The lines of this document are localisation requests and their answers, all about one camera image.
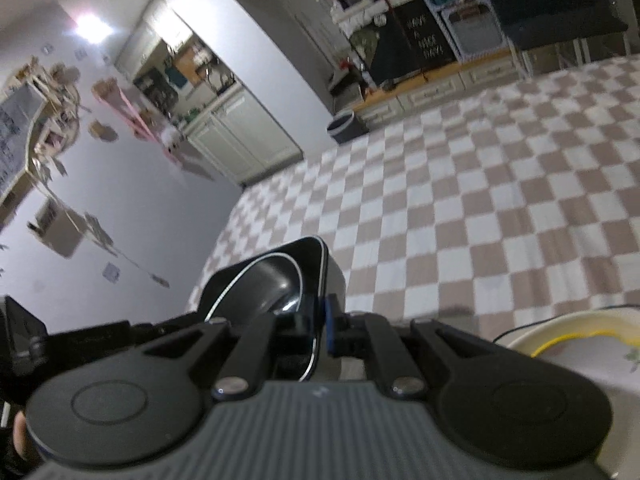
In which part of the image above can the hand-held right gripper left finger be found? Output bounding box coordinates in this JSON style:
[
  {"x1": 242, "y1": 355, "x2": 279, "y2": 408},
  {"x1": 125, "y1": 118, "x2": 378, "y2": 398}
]
[{"x1": 132, "y1": 295, "x2": 326, "y2": 401}]

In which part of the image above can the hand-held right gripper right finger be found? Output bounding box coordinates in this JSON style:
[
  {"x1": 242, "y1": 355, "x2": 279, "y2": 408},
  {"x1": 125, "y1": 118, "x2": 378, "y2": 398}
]
[{"x1": 322, "y1": 296, "x2": 506, "y2": 401}]

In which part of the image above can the oval steel bowl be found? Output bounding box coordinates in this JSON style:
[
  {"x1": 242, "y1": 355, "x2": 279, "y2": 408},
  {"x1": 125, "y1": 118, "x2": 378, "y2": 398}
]
[{"x1": 202, "y1": 252, "x2": 321, "y2": 382}]

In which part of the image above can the rectangular steel tray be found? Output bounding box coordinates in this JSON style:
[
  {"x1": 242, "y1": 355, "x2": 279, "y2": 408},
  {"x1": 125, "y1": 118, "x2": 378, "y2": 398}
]
[{"x1": 197, "y1": 236, "x2": 346, "y2": 382}]

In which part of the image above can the cream two-handled bowl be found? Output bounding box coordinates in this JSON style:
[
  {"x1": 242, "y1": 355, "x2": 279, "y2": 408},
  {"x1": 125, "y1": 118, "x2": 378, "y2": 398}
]
[{"x1": 502, "y1": 310, "x2": 640, "y2": 480}]

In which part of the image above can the floral ceramic bowl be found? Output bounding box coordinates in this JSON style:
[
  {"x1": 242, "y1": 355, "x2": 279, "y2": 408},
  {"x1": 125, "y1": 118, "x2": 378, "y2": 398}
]
[{"x1": 530, "y1": 327, "x2": 640, "y2": 480}]

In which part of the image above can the person's left hand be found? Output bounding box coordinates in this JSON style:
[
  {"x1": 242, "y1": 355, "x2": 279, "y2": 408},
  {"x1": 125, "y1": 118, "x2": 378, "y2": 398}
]
[{"x1": 12, "y1": 410, "x2": 31, "y2": 456}]

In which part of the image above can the checkered tablecloth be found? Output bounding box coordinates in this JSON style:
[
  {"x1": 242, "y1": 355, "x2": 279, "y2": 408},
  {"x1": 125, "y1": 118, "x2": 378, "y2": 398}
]
[{"x1": 185, "y1": 55, "x2": 640, "y2": 352}]

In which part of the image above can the white kitchen cabinet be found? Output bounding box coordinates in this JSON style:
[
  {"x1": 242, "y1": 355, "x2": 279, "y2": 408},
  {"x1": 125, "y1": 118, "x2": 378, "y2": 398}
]
[{"x1": 182, "y1": 82, "x2": 304, "y2": 186}]

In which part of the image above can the grey trash bin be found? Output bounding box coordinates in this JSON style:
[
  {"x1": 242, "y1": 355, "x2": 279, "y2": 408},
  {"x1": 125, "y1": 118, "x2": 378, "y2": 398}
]
[{"x1": 327, "y1": 111, "x2": 371, "y2": 145}]

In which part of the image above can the white plush toy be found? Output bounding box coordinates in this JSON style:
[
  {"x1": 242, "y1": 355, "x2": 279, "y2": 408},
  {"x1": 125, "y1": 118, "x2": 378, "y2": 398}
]
[{"x1": 160, "y1": 122, "x2": 184, "y2": 152}]

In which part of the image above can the low white drawer cabinet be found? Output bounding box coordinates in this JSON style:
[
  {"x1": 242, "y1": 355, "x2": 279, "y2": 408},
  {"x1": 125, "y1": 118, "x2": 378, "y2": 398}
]
[{"x1": 352, "y1": 52, "x2": 526, "y2": 129}]

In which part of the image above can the black chalkboard sign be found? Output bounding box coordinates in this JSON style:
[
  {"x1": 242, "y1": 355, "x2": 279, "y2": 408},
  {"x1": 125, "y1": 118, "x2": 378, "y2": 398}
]
[{"x1": 387, "y1": 0, "x2": 461, "y2": 83}]

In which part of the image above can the blue framed poster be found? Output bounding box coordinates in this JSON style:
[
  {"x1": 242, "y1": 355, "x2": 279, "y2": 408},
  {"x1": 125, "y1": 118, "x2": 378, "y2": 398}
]
[{"x1": 419, "y1": 0, "x2": 508, "y2": 62}]

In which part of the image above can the black folding table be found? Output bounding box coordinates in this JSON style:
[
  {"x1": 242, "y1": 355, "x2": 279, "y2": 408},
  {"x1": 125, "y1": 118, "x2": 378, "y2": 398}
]
[{"x1": 475, "y1": 0, "x2": 632, "y2": 79}]

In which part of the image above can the wooden wall box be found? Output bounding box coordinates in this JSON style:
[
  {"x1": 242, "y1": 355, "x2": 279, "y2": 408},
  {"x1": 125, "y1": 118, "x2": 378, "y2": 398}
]
[{"x1": 27, "y1": 197, "x2": 87, "y2": 259}]

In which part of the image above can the pink wall hanger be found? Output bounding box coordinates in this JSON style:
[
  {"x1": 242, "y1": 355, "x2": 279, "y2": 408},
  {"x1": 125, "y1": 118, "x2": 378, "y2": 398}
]
[{"x1": 92, "y1": 80, "x2": 181, "y2": 162}]

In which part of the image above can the black cable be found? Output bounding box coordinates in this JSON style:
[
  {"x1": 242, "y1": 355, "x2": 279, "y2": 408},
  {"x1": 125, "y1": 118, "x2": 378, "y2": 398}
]
[{"x1": 492, "y1": 302, "x2": 640, "y2": 346}]

